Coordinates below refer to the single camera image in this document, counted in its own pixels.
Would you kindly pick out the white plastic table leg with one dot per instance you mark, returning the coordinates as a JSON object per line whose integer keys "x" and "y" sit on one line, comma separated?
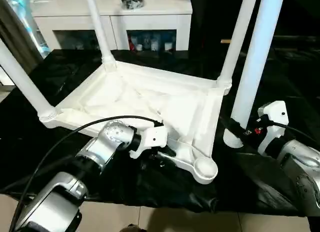
{"x": 100, "y": 29}
{"x": 237, "y": 36}
{"x": 25, "y": 79}
{"x": 257, "y": 54}

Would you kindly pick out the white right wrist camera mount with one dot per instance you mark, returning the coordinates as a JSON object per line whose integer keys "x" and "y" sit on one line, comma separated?
{"x": 273, "y": 111}

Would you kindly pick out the white cabinet with glass doors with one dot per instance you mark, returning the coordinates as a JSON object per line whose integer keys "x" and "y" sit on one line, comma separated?
{"x": 112, "y": 19}

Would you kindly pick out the small tan label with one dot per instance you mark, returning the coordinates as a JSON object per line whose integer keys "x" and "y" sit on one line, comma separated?
{"x": 226, "y": 41}

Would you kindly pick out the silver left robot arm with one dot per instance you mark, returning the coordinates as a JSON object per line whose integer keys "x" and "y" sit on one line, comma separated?
{"x": 105, "y": 141}

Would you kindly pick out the black glossy mat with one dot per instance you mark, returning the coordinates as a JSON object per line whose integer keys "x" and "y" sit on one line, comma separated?
{"x": 62, "y": 66}

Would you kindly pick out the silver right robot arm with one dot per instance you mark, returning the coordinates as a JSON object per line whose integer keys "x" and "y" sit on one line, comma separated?
{"x": 300, "y": 161}

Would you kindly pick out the white plastic table top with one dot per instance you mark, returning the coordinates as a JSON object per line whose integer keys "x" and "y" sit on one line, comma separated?
{"x": 137, "y": 91}

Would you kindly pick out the light blue plastic wrap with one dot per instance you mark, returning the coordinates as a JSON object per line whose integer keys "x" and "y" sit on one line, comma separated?
{"x": 27, "y": 24}

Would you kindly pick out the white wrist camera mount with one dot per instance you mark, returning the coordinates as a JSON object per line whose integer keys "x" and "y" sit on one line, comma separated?
{"x": 152, "y": 138}
{"x": 273, "y": 111}

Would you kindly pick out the black bundle on cabinet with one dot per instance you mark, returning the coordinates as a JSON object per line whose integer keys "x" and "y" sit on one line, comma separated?
{"x": 132, "y": 0}

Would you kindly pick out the dark robot torso part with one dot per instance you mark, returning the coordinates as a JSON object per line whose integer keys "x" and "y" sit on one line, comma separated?
{"x": 135, "y": 228}

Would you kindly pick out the long black bar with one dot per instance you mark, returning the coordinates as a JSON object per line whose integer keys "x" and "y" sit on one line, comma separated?
{"x": 295, "y": 37}

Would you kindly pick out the grey curtain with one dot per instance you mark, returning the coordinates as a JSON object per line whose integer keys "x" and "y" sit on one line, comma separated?
{"x": 12, "y": 41}

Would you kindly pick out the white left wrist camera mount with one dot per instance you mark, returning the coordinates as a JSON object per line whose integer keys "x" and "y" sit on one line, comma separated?
{"x": 152, "y": 138}

